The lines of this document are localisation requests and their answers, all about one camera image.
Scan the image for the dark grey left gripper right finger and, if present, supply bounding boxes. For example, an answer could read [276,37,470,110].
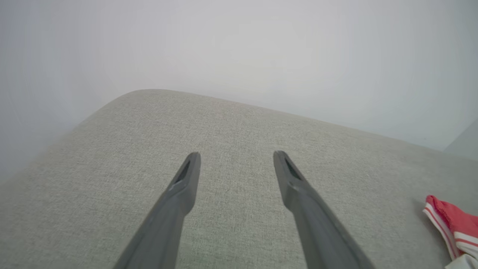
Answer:
[272,150,376,269]

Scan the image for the red and white shirt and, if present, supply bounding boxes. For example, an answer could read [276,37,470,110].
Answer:
[422,194,478,269]

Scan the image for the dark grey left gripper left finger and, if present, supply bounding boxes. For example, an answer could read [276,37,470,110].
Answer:
[113,151,202,269]

